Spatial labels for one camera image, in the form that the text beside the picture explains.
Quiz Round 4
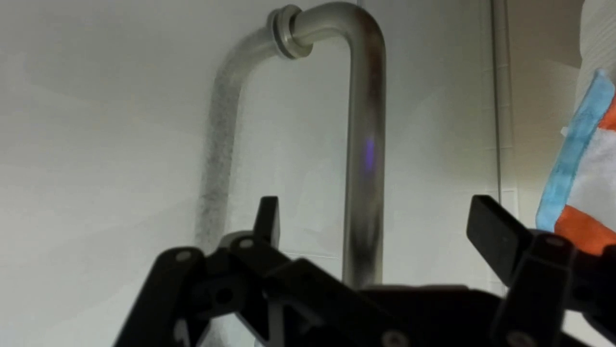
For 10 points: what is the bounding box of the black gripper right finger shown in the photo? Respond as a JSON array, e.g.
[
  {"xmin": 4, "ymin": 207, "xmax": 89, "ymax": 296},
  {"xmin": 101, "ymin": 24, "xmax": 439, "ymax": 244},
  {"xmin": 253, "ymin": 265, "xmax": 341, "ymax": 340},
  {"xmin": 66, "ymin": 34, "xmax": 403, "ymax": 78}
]
[{"xmin": 466, "ymin": 192, "xmax": 616, "ymax": 347}]

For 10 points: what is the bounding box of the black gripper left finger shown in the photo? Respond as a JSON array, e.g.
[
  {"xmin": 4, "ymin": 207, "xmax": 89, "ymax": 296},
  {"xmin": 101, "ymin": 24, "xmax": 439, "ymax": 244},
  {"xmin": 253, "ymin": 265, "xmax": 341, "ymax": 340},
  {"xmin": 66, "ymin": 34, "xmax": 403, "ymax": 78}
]
[{"xmin": 114, "ymin": 194, "xmax": 387, "ymax": 347}]

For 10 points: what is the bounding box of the glass shower door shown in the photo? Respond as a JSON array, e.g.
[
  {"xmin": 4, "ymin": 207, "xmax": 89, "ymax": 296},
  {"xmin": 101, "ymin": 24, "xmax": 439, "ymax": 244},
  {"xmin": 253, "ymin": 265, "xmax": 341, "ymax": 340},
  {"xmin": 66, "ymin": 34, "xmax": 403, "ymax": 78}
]
[{"xmin": 0, "ymin": 0, "xmax": 505, "ymax": 347}]

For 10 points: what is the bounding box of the fixed glass shower panel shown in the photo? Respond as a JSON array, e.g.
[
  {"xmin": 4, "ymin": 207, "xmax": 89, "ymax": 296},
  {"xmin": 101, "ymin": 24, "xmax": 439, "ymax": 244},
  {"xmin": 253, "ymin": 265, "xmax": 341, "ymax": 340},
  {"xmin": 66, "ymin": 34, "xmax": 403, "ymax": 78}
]
[{"xmin": 499, "ymin": 0, "xmax": 595, "ymax": 234}]

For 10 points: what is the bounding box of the metal shower door handle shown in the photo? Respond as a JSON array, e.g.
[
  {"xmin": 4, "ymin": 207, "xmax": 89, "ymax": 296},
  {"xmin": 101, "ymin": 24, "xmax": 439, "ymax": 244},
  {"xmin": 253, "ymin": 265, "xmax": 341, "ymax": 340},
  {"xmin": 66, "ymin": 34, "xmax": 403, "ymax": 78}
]
[{"xmin": 193, "ymin": 0, "xmax": 391, "ymax": 290}]

